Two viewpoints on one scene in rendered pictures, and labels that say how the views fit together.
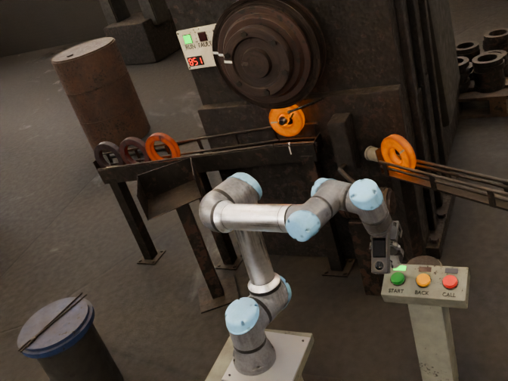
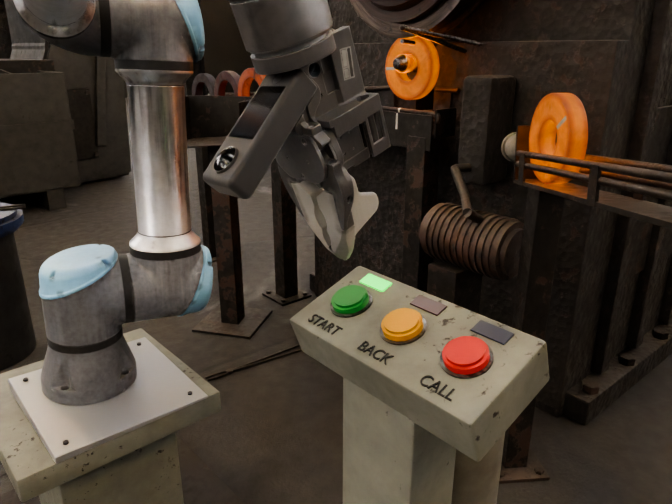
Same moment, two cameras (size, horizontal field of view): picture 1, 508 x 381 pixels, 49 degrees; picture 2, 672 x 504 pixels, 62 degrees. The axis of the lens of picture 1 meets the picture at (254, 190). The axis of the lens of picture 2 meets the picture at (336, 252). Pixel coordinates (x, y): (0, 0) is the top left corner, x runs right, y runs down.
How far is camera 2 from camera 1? 125 cm
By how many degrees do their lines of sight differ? 17
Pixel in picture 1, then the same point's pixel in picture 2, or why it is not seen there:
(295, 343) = (174, 390)
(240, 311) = (72, 259)
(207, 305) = (208, 325)
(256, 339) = (74, 328)
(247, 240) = (137, 121)
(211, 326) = (184, 350)
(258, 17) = not seen: outside the picture
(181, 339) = not seen: hidden behind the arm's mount
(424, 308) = (374, 407)
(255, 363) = (64, 378)
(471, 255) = (649, 446)
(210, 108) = not seen: hidden behind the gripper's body
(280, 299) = (171, 284)
